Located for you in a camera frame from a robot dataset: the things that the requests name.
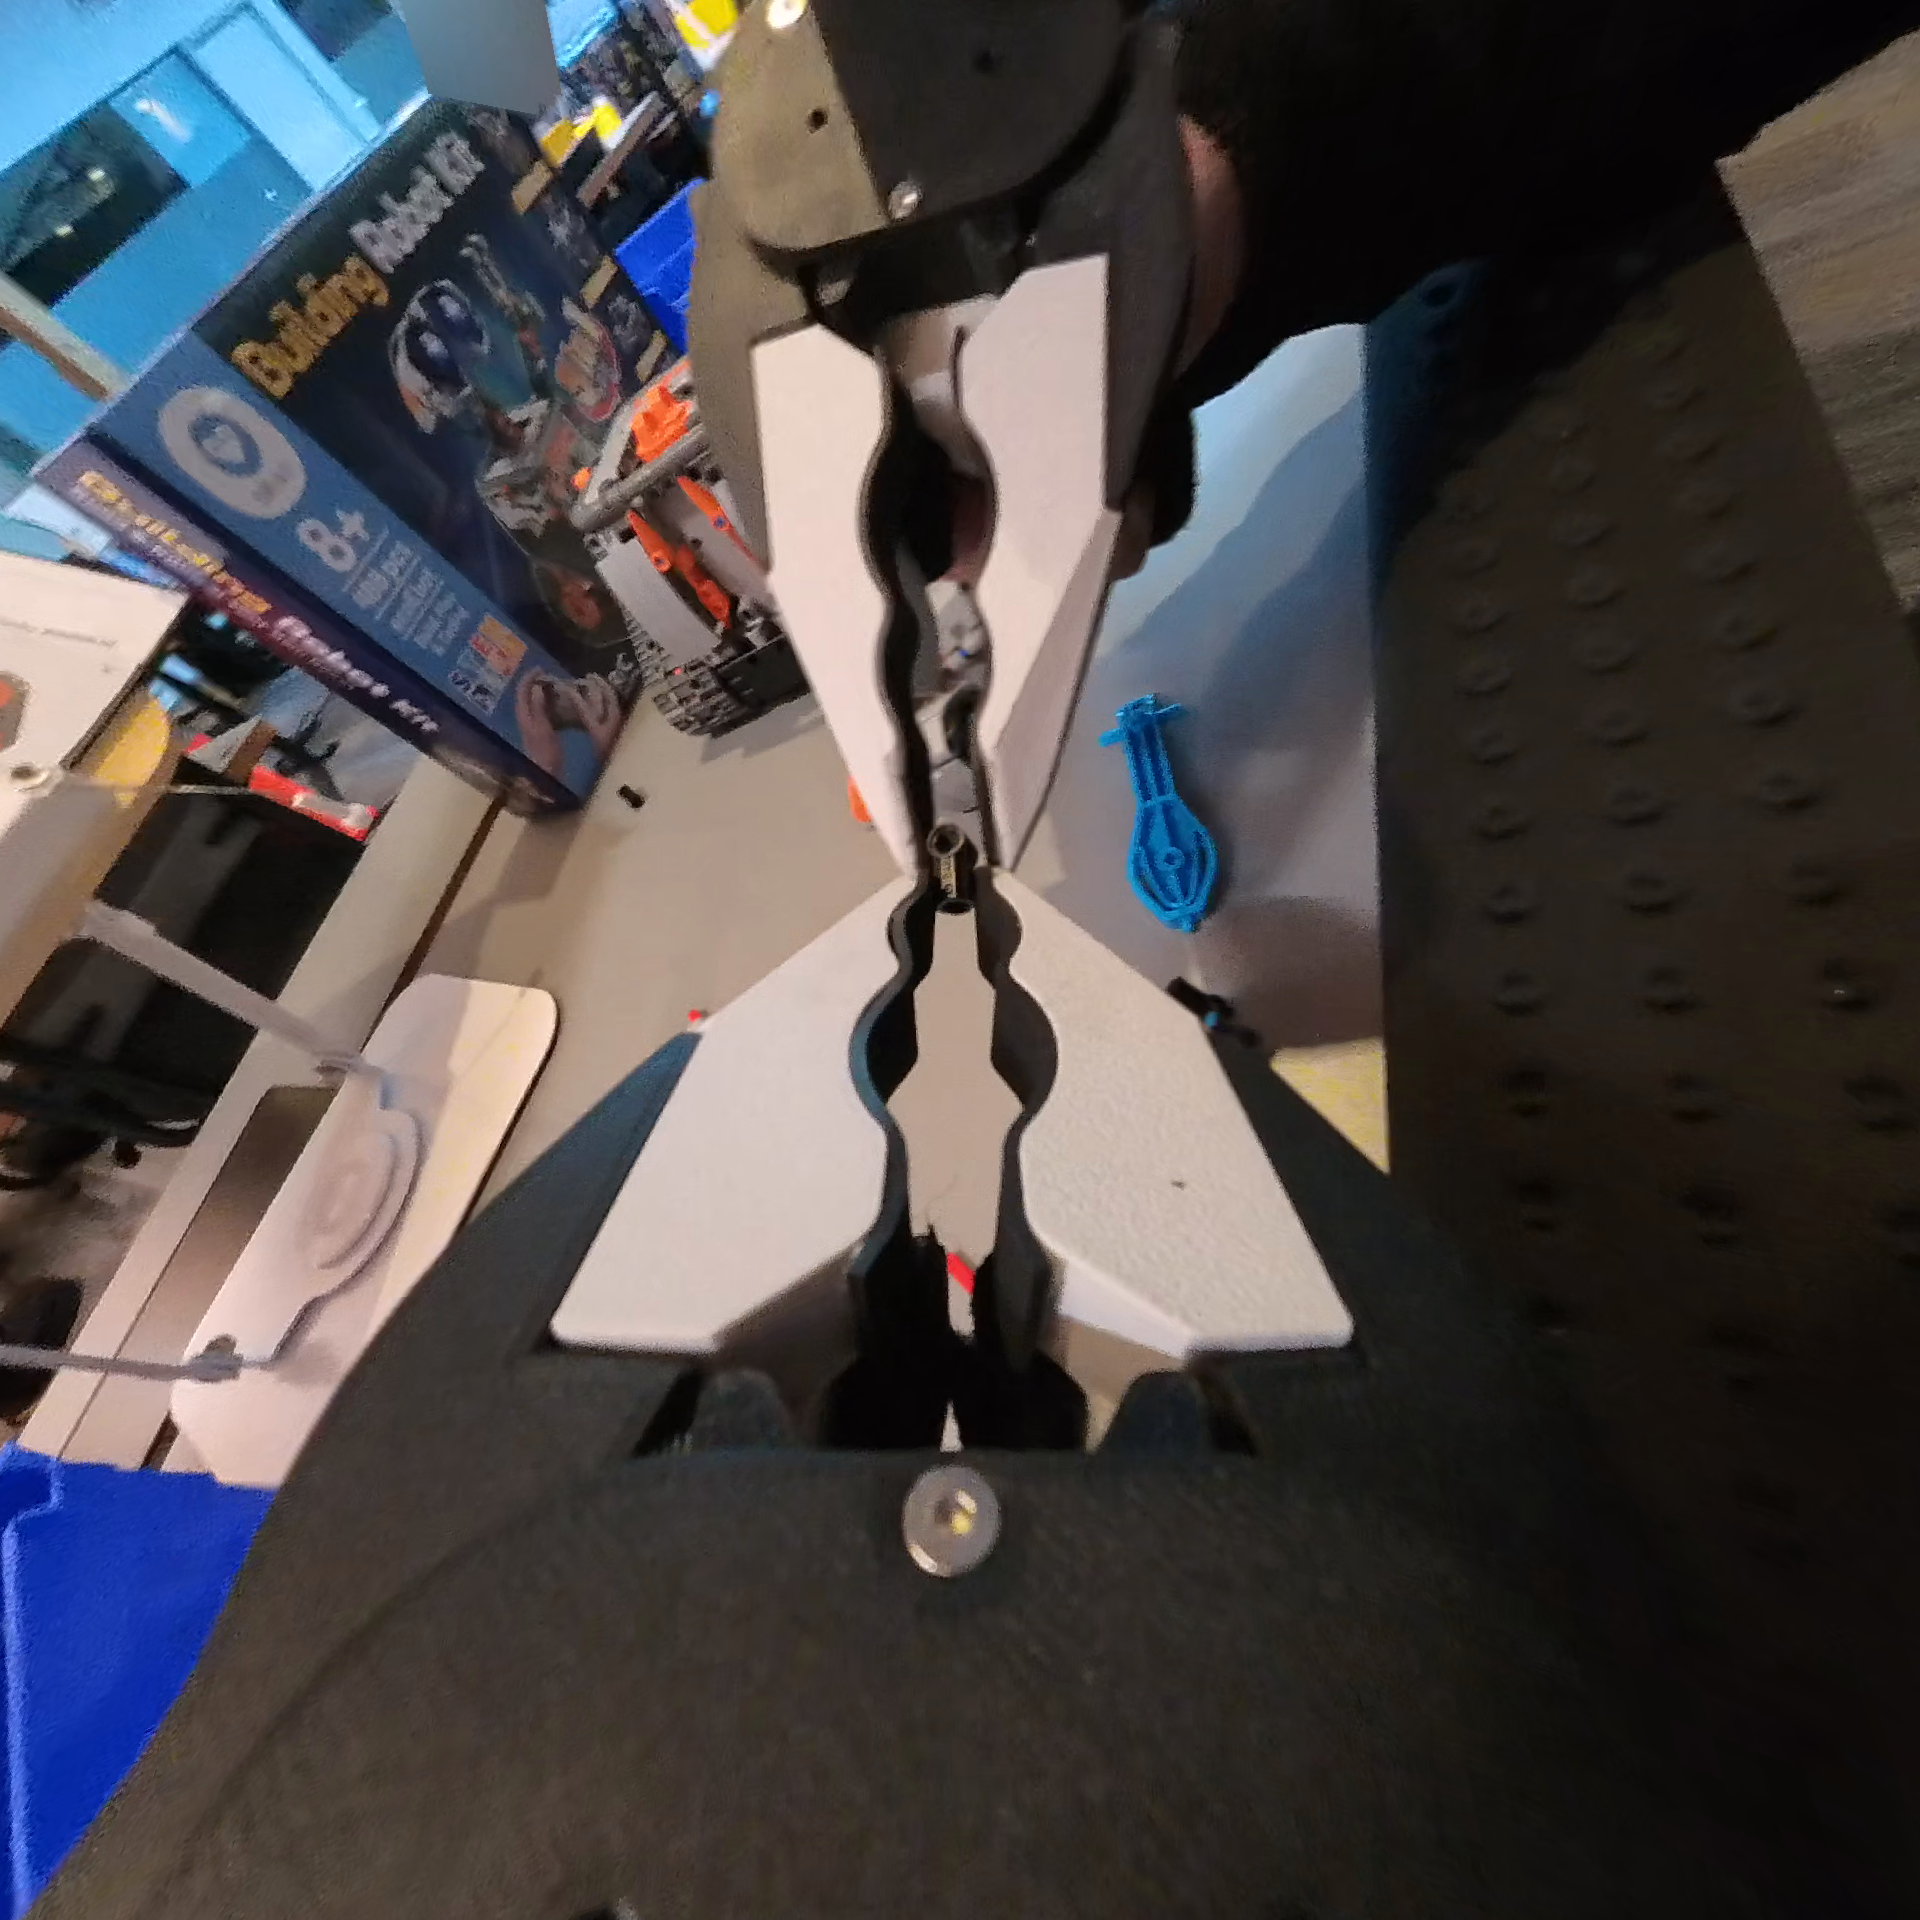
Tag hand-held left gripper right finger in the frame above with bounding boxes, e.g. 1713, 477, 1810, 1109
978, 872, 1356, 1412

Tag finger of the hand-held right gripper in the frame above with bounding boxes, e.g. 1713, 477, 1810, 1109
954, 252, 1125, 876
747, 328, 923, 876

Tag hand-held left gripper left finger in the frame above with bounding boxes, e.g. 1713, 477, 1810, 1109
550, 880, 932, 1407

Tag person's right forearm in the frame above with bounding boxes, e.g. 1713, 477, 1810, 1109
1170, 0, 1920, 408

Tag grey tracked toy robot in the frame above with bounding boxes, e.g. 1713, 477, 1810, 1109
570, 374, 815, 740

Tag white stand base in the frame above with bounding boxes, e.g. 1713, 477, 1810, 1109
59, 901, 561, 1487

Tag light blue brick separator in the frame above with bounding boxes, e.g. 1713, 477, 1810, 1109
1098, 692, 1226, 937

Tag blue robot kit box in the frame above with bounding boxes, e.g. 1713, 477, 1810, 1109
36, 96, 710, 818

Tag black dimpled mat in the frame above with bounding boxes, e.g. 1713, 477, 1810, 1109
1362, 150, 1920, 1920

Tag blue storage bin with tag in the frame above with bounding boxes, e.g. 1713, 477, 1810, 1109
0, 1440, 281, 1920

